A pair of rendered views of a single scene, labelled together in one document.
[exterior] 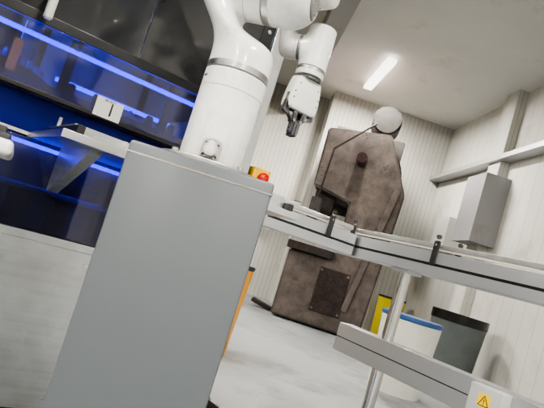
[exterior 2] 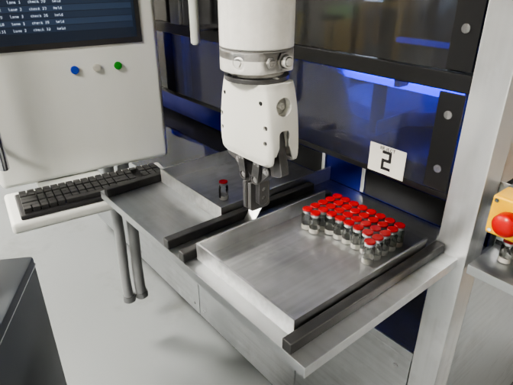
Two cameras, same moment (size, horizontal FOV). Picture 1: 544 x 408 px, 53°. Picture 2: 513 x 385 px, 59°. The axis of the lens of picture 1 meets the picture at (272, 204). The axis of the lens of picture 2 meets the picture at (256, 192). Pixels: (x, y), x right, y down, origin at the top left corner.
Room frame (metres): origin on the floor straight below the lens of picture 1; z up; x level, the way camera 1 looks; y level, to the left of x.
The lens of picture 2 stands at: (1.49, -0.52, 1.37)
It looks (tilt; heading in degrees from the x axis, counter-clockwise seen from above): 27 degrees down; 83
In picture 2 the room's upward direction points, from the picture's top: straight up
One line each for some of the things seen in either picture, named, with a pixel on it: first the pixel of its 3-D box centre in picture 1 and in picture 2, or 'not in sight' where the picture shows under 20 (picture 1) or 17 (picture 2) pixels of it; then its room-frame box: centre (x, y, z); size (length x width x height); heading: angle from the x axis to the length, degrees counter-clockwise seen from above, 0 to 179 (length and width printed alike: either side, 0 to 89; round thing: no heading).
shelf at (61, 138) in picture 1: (162, 176); (269, 218); (1.62, 0.34, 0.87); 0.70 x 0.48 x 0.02; 123
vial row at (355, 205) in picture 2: not in sight; (365, 218); (1.81, 0.25, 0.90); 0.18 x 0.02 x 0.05; 122
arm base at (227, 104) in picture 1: (221, 124); not in sight; (1.02, 0.14, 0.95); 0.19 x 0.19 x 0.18
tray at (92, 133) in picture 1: (104, 146); (246, 174); (1.59, 0.52, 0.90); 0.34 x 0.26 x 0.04; 33
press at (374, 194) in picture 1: (338, 214); not in sight; (7.31, -0.90, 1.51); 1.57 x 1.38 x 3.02; 93
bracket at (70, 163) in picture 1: (71, 172); not in sight; (1.48, 0.54, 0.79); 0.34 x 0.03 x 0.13; 33
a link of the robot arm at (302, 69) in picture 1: (309, 75); (257, 59); (1.55, 0.00, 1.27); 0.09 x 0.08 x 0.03; 123
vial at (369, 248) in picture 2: not in sight; (368, 251); (1.77, 0.14, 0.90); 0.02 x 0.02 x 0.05
